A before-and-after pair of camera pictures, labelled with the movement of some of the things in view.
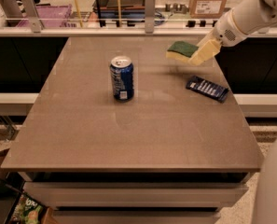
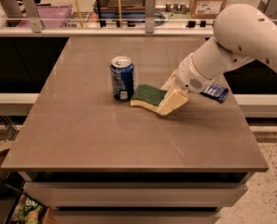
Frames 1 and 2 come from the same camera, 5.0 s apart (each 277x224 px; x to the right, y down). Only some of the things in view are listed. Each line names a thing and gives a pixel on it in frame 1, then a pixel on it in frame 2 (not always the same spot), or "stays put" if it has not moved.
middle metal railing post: [149, 11] stays put
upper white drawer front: [136, 194] stays put
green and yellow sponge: [181, 50] -> [147, 96]
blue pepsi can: [121, 70] stays put
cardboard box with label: [208, 1] stays put
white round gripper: [227, 32] -> [187, 76]
